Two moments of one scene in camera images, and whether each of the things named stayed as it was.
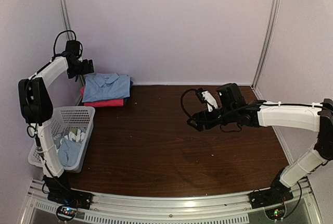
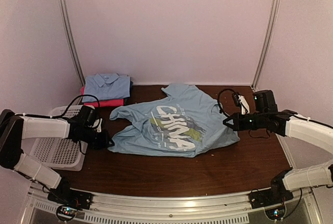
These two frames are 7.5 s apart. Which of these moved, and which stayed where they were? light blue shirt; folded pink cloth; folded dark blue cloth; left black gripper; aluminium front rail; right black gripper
Moved: left black gripper; right black gripper
Stayed: folded pink cloth; light blue shirt; folded dark blue cloth; aluminium front rail
